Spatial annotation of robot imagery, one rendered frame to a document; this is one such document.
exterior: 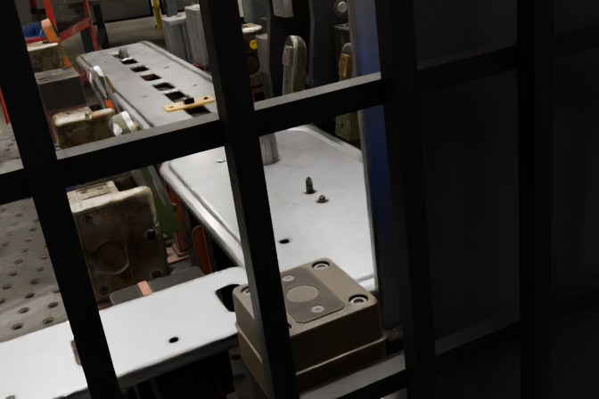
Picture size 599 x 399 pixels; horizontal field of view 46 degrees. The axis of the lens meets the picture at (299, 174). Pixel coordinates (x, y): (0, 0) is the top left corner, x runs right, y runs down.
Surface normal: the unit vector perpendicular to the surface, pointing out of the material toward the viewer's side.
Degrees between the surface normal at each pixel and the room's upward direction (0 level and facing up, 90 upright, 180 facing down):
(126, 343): 0
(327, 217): 0
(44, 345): 0
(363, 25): 90
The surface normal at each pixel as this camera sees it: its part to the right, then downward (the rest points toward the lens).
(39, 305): -0.12, -0.92
